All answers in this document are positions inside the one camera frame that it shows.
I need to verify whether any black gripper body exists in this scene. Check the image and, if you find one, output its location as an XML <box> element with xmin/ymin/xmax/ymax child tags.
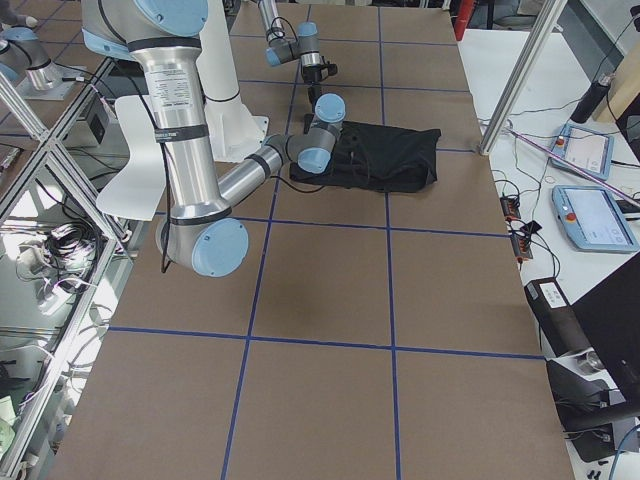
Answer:
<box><xmin>301</xmin><ymin>65</ymin><xmax>329</xmax><ymax>100</ymax></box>

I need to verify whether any black printed t-shirt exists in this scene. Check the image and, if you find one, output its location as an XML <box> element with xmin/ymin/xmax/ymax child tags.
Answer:
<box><xmin>289</xmin><ymin>121</ymin><xmax>441</xmax><ymax>193</ymax></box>

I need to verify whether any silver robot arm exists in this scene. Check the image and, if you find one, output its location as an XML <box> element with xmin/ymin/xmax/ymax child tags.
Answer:
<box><xmin>82</xmin><ymin>1</ymin><xmax>346</xmax><ymax>277</ymax></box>
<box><xmin>256</xmin><ymin>1</ymin><xmax>338</xmax><ymax>106</ymax></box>

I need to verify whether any red cylinder object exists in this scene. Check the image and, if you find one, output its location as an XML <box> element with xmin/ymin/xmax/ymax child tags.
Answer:
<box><xmin>454</xmin><ymin>0</ymin><xmax>475</xmax><ymax>41</ymax></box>

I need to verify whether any white chair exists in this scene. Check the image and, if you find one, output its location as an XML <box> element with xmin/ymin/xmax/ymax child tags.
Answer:
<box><xmin>96</xmin><ymin>95</ymin><xmax>166</xmax><ymax>221</ymax></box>

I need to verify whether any black water bottle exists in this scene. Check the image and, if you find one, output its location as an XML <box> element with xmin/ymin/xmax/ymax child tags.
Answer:
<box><xmin>570</xmin><ymin>72</ymin><xmax>616</xmax><ymax>124</ymax></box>

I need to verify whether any far blue teach pendant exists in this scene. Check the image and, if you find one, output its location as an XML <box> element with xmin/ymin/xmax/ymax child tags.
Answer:
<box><xmin>551</xmin><ymin>123</ymin><xmax>614</xmax><ymax>180</ymax></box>

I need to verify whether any blue teach pendant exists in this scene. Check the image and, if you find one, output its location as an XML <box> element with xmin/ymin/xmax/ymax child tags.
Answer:
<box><xmin>551</xmin><ymin>185</ymin><xmax>639</xmax><ymax>254</ymax></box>
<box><xmin>551</xmin><ymin>123</ymin><xmax>614</xmax><ymax>180</ymax></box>

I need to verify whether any near blue teach pendant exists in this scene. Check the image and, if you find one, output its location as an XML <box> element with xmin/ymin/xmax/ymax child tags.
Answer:
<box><xmin>551</xmin><ymin>185</ymin><xmax>639</xmax><ymax>254</ymax></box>

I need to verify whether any black monitor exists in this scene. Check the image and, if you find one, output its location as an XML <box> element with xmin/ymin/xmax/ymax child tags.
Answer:
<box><xmin>572</xmin><ymin>255</ymin><xmax>639</xmax><ymax>400</ymax></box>

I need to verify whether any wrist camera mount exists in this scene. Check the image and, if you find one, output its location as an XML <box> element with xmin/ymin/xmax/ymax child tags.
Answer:
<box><xmin>319</xmin><ymin>61</ymin><xmax>338</xmax><ymax>80</ymax></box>

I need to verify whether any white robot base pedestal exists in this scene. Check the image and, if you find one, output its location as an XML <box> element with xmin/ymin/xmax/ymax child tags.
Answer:
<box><xmin>196</xmin><ymin>0</ymin><xmax>269</xmax><ymax>163</ymax></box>

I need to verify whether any aluminium frame post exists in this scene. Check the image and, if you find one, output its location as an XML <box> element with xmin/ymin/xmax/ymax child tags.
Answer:
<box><xmin>478</xmin><ymin>0</ymin><xmax>567</xmax><ymax>156</ymax></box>

